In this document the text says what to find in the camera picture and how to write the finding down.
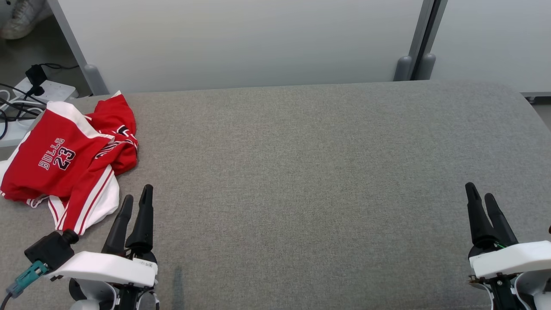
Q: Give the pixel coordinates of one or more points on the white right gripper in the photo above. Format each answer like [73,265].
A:
[512,258]

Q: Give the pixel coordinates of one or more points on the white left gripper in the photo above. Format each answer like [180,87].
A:
[107,269]

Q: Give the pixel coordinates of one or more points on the red Bulls jersey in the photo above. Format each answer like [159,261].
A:
[115,116]

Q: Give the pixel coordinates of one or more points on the red shorts white stripes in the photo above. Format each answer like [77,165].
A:
[47,142]

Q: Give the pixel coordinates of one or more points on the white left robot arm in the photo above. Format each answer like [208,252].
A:
[88,303]

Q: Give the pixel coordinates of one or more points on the black plug adapter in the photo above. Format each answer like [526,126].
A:
[36,75]

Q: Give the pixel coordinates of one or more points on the narrow white partition panel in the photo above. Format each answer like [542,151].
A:
[495,43]

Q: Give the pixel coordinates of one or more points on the wide white partition panel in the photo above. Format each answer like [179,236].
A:
[241,43]

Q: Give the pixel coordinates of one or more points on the white sneaker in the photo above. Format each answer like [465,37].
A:
[23,19]

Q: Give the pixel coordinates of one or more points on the grey partition base rail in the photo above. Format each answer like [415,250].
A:
[536,95]

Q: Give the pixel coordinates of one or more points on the dark grey partition post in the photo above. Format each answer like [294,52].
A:
[426,66]

